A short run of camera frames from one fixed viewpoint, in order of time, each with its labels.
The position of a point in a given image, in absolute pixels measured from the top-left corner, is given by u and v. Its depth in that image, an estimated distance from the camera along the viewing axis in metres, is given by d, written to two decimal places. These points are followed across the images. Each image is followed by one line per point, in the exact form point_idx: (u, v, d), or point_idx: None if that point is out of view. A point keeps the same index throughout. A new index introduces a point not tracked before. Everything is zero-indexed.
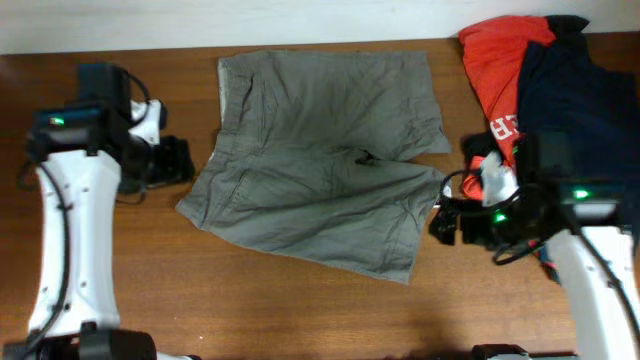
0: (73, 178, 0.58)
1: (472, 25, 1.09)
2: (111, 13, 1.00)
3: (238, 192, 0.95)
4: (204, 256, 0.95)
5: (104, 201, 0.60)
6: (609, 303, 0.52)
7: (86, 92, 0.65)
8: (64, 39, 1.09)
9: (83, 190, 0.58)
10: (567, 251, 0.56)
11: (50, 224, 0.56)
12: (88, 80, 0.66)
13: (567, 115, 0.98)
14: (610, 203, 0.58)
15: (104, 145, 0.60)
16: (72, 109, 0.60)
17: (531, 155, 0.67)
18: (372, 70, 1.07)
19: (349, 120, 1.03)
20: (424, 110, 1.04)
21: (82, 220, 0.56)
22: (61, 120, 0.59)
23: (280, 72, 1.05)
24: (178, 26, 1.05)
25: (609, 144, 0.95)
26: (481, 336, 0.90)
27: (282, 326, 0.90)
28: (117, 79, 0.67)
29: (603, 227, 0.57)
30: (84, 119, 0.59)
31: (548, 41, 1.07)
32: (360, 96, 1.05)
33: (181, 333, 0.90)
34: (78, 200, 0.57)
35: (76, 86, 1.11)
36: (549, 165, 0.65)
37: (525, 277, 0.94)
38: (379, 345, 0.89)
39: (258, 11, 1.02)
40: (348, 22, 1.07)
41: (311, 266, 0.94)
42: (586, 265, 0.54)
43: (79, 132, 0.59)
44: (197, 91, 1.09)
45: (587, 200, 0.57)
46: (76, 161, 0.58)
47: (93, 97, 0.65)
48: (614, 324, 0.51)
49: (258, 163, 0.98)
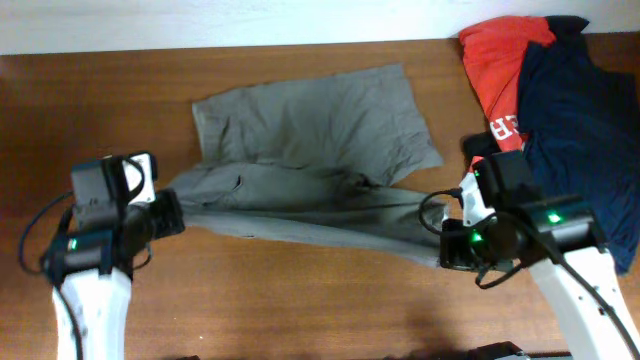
0: (88, 303, 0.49)
1: (473, 26, 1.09)
2: (112, 12, 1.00)
3: (231, 198, 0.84)
4: (204, 256, 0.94)
5: (120, 305, 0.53)
6: (603, 328, 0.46)
7: (85, 196, 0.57)
8: (63, 40, 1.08)
9: (98, 311, 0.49)
10: (546, 275, 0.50)
11: (63, 349, 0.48)
12: (79, 182, 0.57)
13: (569, 116, 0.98)
14: (581, 224, 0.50)
15: (119, 254, 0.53)
16: (80, 240, 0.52)
17: (493, 175, 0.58)
18: (350, 91, 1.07)
19: (337, 146, 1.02)
20: (409, 126, 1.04)
21: (97, 345, 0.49)
22: (75, 242, 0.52)
23: (256, 106, 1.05)
24: (179, 26, 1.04)
25: (610, 145, 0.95)
26: (482, 337, 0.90)
27: (282, 325, 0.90)
28: (104, 167, 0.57)
29: (582, 250, 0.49)
30: (90, 244, 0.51)
31: (549, 41, 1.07)
32: (343, 118, 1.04)
33: (181, 334, 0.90)
34: (95, 324, 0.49)
35: (70, 86, 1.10)
36: (517, 185, 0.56)
37: (526, 278, 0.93)
38: (380, 345, 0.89)
39: (259, 12, 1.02)
40: (348, 22, 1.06)
41: (311, 266, 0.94)
42: (577, 294, 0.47)
43: (87, 256, 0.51)
44: (198, 91, 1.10)
45: (563, 218, 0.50)
46: (95, 291, 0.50)
47: (93, 202, 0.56)
48: (615, 353, 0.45)
49: (251, 173, 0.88)
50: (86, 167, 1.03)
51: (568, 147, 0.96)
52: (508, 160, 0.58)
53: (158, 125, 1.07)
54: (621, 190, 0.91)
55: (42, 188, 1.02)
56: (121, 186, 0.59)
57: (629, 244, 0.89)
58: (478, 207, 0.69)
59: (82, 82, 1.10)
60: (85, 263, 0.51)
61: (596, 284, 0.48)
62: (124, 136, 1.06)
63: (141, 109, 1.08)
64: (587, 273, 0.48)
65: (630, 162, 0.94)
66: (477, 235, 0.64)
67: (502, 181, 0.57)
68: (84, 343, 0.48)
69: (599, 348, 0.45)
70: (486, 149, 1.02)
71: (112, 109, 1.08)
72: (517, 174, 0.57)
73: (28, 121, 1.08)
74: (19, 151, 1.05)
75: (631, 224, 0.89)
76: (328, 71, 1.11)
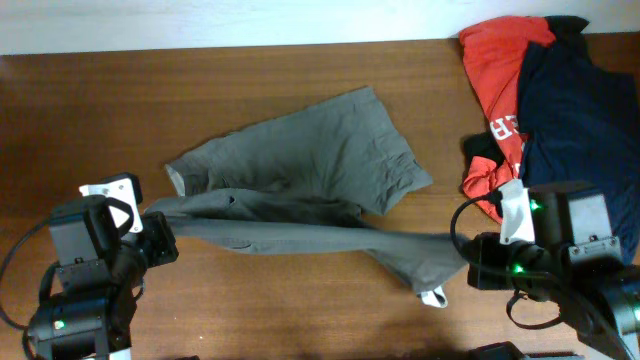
0: None
1: (471, 26, 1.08)
2: (111, 13, 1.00)
3: (229, 211, 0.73)
4: (203, 256, 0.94)
5: None
6: None
7: (68, 255, 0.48)
8: (61, 40, 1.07)
9: None
10: None
11: None
12: (58, 238, 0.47)
13: (569, 116, 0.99)
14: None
15: (117, 325, 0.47)
16: (69, 310, 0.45)
17: (563, 218, 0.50)
18: (327, 123, 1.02)
19: (327, 180, 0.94)
20: (393, 148, 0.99)
21: None
22: (61, 318, 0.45)
23: (230, 148, 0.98)
24: (178, 26, 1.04)
25: (610, 145, 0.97)
26: (482, 337, 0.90)
27: (282, 326, 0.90)
28: (86, 222, 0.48)
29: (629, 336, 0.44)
30: (81, 319, 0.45)
31: (549, 41, 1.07)
32: (326, 152, 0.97)
33: (181, 334, 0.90)
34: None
35: (68, 87, 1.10)
36: (588, 236, 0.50)
37: None
38: (380, 345, 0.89)
39: (258, 12, 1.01)
40: (348, 22, 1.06)
41: (312, 266, 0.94)
42: None
43: (80, 331, 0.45)
44: (197, 92, 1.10)
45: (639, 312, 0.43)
46: None
47: (76, 263, 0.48)
48: None
49: (244, 193, 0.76)
50: (86, 168, 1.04)
51: (568, 147, 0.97)
52: (581, 204, 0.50)
53: (158, 126, 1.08)
54: (621, 189, 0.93)
55: (43, 190, 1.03)
56: (106, 237, 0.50)
57: (629, 243, 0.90)
58: (511, 219, 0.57)
59: (80, 82, 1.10)
60: (78, 338, 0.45)
61: None
62: (123, 137, 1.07)
63: (140, 110, 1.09)
64: None
65: (630, 162, 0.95)
66: (521, 267, 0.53)
67: (569, 228, 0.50)
68: None
69: None
70: (486, 149, 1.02)
71: (110, 110, 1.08)
72: (587, 218, 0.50)
73: (27, 122, 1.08)
74: (19, 153, 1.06)
75: (631, 224, 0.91)
76: (327, 71, 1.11)
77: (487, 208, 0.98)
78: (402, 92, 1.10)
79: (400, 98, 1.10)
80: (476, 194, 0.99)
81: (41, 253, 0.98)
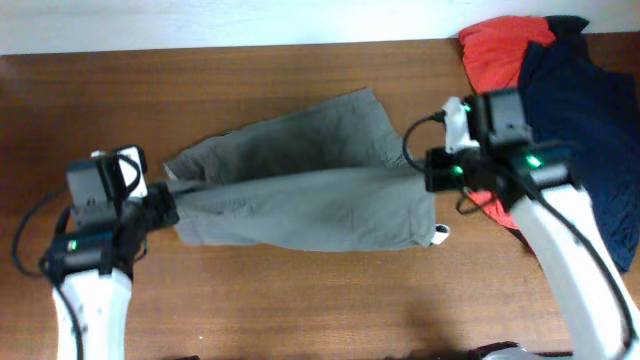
0: (88, 301, 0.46)
1: (472, 26, 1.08)
2: (110, 13, 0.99)
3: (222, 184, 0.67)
4: (205, 255, 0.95)
5: (120, 312, 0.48)
6: (580, 261, 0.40)
7: (81, 196, 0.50)
8: (63, 40, 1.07)
9: (97, 314, 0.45)
10: (524, 218, 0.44)
11: (64, 350, 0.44)
12: (73, 178, 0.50)
13: (569, 116, 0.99)
14: (561, 167, 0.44)
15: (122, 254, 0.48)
16: (79, 237, 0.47)
17: (483, 111, 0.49)
18: (327, 124, 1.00)
19: None
20: (392, 151, 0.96)
21: (99, 345, 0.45)
22: (73, 241, 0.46)
23: (228, 151, 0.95)
24: (178, 26, 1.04)
25: (610, 146, 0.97)
26: (482, 337, 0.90)
27: (282, 326, 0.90)
28: (95, 164, 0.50)
29: (561, 188, 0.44)
30: (89, 244, 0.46)
31: (548, 41, 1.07)
32: (327, 153, 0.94)
33: (181, 334, 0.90)
34: (95, 321, 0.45)
35: (69, 87, 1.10)
36: (504, 124, 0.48)
37: (525, 278, 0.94)
38: (379, 346, 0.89)
39: (258, 12, 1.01)
40: (349, 23, 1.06)
41: (311, 266, 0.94)
42: (552, 229, 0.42)
43: (87, 255, 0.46)
44: (198, 92, 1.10)
45: (543, 161, 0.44)
46: (93, 287, 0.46)
47: (89, 203, 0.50)
48: (598, 294, 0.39)
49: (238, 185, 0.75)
50: None
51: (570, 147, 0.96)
52: (499, 98, 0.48)
53: (158, 126, 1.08)
54: (621, 189, 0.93)
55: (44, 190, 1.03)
56: (115, 182, 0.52)
57: (629, 244, 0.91)
58: (455, 132, 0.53)
59: (81, 82, 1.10)
60: (85, 262, 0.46)
61: (573, 219, 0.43)
62: (124, 136, 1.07)
63: (140, 110, 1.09)
64: (563, 207, 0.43)
65: (630, 163, 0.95)
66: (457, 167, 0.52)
67: (491, 119, 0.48)
68: (84, 348, 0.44)
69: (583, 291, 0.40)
70: None
71: (111, 110, 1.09)
72: (501, 105, 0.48)
73: (29, 122, 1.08)
74: (20, 153, 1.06)
75: (631, 224, 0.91)
76: (327, 70, 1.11)
77: None
78: (403, 92, 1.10)
79: (400, 97, 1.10)
80: None
81: (43, 252, 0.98)
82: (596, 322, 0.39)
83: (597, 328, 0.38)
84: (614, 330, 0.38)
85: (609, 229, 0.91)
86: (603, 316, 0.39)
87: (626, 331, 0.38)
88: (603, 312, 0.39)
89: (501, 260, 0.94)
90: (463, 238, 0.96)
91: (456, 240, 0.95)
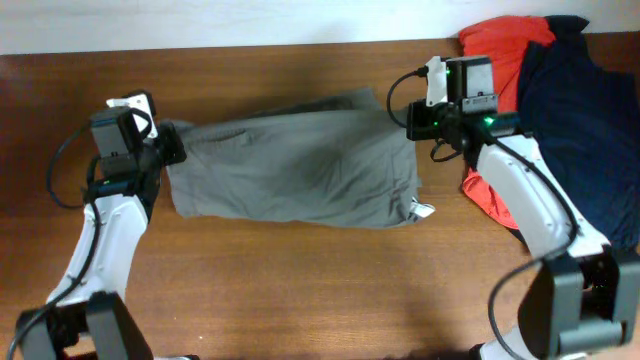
0: (110, 204, 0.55)
1: (471, 26, 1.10)
2: (115, 13, 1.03)
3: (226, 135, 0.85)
4: (206, 254, 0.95)
5: (134, 227, 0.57)
6: (531, 181, 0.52)
7: (105, 148, 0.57)
8: (65, 39, 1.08)
9: (115, 213, 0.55)
10: (485, 159, 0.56)
11: (83, 237, 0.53)
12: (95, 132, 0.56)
13: (569, 115, 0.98)
14: (511, 129, 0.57)
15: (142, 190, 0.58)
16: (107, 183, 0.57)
17: (461, 78, 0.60)
18: None
19: None
20: None
21: (112, 235, 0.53)
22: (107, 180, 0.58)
23: None
24: (179, 26, 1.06)
25: (609, 145, 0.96)
26: (483, 337, 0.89)
27: (281, 325, 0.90)
28: (116, 123, 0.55)
29: (520, 140, 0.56)
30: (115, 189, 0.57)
31: (550, 40, 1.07)
32: None
33: (180, 334, 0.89)
34: (114, 221, 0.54)
35: (68, 85, 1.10)
36: (476, 91, 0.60)
37: (524, 277, 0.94)
38: (380, 346, 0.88)
39: (258, 11, 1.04)
40: (346, 23, 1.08)
41: (311, 266, 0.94)
42: (506, 160, 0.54)
43: (114, 191, 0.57)
44: (197, 92, 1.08)
45: (498, 124, 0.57)
46: (115, 199, 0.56)
47: (113, 155, 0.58)
48: (544, 201, 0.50)
49: None
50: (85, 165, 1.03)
51: (567, 146, 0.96)
52: (475, 67, 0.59)
53: None
54: (621, 189, 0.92)
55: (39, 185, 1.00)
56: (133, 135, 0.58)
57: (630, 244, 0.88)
58: (438, 88, 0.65)
59: (81, 81, 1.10)
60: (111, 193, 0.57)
61: (526, 154, 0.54)
62: None
63: None
64: (521, 150, 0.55)
65: (630, 163, 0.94)
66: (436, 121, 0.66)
67: (465, 86, 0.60)
68: (100, 235, 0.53)
69: (533, 202, 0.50)
70: None
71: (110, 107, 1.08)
72: (474, 72, 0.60)
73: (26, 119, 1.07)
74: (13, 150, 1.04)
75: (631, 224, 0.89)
76: (328, 70, 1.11)
77: (486, 208, 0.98)
78: (403, 92, 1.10)
79: (400, 96, 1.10)
80: (476, 194, 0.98)
81: None
82: (548, 222, 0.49)
83: (547, 225, 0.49)
84: (560, 225, 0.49)
85: (608, 229, 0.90)
86: (551, 216, 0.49)
87: (570, 224, 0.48)
88: (552, 213, 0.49)
89: (501, 260, 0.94)
90: (463, 238, 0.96)
91: (456, 240, 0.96)
